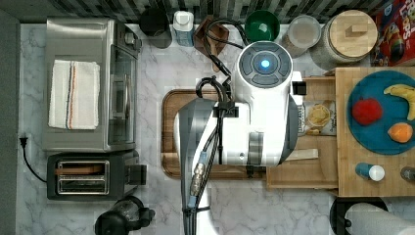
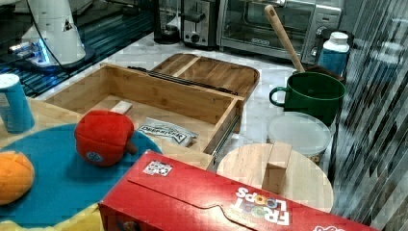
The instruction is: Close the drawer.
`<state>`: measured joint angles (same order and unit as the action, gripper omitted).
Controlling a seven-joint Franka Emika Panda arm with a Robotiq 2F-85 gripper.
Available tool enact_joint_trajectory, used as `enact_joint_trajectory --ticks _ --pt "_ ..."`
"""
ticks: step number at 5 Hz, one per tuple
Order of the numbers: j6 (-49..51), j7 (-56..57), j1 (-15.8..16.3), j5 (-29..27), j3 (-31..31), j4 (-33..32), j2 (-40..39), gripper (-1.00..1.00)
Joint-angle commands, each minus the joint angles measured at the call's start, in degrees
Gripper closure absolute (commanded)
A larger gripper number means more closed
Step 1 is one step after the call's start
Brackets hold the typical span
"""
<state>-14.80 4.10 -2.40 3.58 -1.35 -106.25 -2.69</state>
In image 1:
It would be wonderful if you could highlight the blue bottle white cap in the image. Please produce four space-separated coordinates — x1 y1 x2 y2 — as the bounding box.
173 11 194 47

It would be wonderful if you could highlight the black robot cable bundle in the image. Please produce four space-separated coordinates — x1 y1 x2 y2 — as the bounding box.
182 18 253 235

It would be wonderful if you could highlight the white striped dish towel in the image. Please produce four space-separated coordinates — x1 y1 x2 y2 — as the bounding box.
48 60 100 130

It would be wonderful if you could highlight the blue white-capped bottle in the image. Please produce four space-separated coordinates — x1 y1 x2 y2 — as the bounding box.
355 163 386 182

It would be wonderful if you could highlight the light wooden drawer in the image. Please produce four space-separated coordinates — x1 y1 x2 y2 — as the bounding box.
266 76 338 189

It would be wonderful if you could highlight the dark glass shaker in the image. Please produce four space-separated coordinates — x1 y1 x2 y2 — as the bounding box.
400 166 415 181

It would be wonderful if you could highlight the green mug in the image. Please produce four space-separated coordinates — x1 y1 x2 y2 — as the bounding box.
245 10 280 42

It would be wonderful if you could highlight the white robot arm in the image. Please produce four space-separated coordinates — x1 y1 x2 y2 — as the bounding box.
173 41 305 235

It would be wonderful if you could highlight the brown wooden cutting board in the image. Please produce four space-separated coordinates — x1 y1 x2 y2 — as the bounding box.
161 89 266 180

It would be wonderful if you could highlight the red Froot Loops cereal box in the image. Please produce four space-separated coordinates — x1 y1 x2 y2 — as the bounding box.
371 0 415 67

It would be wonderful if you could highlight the blue round plate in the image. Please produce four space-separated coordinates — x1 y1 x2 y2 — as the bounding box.
346 70 415 155

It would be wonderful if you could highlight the black power cord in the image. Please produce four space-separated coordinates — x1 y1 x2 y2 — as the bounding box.
19 136 49 184

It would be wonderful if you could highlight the black cylindrical canister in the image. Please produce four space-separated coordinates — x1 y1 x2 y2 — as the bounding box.
139 8 172 49

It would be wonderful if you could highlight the jar with wooden lid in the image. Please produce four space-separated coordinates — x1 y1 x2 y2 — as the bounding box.
310 10 378 70

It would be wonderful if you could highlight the orange plush fruit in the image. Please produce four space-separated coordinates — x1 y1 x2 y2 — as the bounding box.
388 122 413 143

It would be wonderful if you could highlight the light wooden cabinet box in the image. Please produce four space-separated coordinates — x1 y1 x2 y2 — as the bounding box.
335 67 414 197

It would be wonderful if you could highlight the brown wooden utensil holder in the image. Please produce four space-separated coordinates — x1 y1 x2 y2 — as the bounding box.
193 16 229 57

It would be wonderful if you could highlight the stainless toaster oven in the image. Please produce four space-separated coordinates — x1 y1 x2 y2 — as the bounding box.
42 18 141 153

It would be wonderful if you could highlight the black two-slot toaster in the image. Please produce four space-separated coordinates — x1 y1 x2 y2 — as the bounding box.
47 151 147 202

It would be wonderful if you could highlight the wooden spoon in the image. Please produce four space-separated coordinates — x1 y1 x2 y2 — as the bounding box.
207 36 220 72

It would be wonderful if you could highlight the black coffee grinder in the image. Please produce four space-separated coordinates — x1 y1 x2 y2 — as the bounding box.
94 196 156 235

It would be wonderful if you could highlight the paper towel roll holder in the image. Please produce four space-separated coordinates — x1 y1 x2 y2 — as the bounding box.
329 197 415 235

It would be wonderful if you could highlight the red plush apple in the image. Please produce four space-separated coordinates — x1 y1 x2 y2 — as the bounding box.
351 98 383 125

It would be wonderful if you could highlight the yellow plush banana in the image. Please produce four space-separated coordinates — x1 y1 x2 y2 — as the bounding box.
384 84 415 120

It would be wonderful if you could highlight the chips snack bag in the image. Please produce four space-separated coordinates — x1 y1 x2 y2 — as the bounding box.
298 100 337 136

